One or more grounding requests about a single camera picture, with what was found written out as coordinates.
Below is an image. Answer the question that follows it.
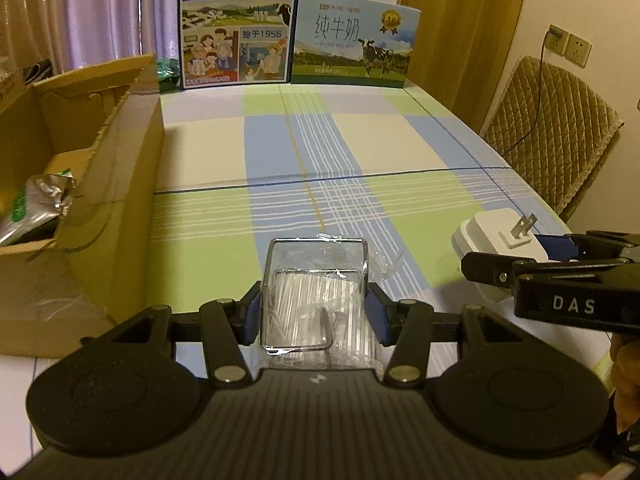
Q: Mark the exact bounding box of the light blue milk box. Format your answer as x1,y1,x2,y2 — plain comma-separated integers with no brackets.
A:
291,0,421,88

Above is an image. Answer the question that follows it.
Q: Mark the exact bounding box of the wall power socket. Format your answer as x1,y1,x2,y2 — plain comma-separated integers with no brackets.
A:
544,25,568,56

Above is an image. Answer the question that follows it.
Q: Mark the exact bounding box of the quilted tan chair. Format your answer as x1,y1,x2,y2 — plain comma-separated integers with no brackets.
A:
480,56,624,220

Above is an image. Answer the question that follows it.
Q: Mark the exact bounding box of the yellow brown curtain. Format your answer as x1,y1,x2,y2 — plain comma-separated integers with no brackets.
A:
399,0,523,131

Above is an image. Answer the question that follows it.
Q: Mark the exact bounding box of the green flat box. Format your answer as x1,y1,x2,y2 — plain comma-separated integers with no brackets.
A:
156,58,181,92

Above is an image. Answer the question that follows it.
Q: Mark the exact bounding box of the dark blue milk carton box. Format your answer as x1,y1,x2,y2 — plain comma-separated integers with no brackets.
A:
178,0,297,90

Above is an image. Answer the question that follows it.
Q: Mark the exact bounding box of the white power adapter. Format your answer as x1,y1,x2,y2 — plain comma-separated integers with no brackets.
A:
451,208,549,262

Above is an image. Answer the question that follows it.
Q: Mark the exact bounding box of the person right hand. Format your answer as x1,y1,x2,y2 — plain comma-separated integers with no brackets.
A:
610,334,640,434

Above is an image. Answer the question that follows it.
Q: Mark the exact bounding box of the clear plastic packaged rack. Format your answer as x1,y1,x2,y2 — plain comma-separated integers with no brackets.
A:
259,233,402,373

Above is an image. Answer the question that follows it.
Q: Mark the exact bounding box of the silver green foil bag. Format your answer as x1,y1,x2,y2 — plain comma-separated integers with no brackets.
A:
1,169,76,247

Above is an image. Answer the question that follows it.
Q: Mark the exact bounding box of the brown cardboard box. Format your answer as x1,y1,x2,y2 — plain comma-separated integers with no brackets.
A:
1,54,165,358

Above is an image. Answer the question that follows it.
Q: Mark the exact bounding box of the purple sheer curtain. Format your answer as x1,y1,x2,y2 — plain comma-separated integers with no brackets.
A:
1,0,181,74

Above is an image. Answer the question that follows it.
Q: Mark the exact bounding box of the black charger cable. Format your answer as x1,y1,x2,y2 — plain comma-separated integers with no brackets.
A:
502,32,557,158

